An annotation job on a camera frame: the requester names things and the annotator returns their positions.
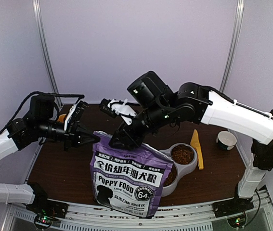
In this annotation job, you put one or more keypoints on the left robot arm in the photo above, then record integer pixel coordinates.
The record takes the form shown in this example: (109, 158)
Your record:
(36, 118)

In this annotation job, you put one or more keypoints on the brown kibble near bowl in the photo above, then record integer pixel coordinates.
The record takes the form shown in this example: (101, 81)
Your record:
(171, 176)

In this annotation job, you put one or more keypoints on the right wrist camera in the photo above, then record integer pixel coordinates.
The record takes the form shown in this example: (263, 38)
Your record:
(103, 106)

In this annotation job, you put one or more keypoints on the right aluminium frame post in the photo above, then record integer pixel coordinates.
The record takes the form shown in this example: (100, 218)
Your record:
(238, 19)

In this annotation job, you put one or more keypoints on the grey double bowl feeder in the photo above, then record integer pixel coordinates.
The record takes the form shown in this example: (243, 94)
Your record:
(184, 159)

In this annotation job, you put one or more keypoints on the front aluminium rail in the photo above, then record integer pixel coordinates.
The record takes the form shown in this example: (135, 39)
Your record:
(193, 217)

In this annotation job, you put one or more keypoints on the steel bowl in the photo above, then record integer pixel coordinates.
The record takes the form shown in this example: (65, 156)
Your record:
(183, 154)
(171, 178)

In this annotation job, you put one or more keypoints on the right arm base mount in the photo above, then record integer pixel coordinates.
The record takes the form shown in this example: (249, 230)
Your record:
(235, 212)

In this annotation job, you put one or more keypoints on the patterned mug orange inside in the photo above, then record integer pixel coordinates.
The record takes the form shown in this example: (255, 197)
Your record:
(61, 118)

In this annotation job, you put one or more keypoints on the steel bowl far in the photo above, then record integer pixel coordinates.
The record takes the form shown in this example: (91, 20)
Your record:
(183, 154)

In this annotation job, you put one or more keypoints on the dark blue dotted bowl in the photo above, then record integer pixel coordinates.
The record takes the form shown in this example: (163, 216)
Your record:
(226, 140)

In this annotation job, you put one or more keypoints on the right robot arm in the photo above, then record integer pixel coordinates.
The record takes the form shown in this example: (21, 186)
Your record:
(196, 104)

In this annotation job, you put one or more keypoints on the purple pet food bag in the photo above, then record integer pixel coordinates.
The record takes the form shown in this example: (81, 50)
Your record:
(130, 182)

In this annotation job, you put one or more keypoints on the brown kibble bowl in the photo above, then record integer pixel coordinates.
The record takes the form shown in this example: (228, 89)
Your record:
(171, 176)
(183, 154)

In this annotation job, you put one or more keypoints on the yellow plastic scoop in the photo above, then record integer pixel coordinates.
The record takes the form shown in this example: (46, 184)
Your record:
(196, 145)

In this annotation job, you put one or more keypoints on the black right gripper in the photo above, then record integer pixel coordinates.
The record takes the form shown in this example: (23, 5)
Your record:
(131, 141)

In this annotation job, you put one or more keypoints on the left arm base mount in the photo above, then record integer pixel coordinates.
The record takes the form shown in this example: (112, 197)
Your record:
(48, 213)

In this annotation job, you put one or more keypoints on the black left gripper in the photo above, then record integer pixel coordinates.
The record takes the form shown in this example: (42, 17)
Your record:
(71, 133)

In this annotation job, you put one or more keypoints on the brown kibble far bowl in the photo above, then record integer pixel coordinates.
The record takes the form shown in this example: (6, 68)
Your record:
(183, 154)

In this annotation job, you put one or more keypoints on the steel bowl near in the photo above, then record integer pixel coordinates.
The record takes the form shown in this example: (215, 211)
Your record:
(171, 178)

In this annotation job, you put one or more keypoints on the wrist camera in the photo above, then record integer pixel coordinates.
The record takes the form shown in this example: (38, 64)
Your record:
(78, 112)
(103, 106)

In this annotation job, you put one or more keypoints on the aluminium frame post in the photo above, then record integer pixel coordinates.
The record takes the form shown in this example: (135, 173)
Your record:
(44, 47)
(238, 19)

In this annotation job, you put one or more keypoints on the left aluminium frame post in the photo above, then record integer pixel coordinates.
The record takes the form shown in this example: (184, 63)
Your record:
(44, 47)

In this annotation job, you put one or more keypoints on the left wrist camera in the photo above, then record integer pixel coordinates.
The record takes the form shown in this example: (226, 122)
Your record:
(78, 112)

